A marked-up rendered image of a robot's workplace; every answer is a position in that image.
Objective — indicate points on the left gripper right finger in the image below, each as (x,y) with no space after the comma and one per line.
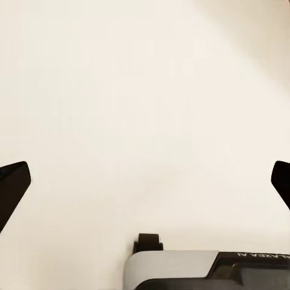
(280,179)

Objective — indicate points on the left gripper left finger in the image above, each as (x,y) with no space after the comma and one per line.
(14,182)

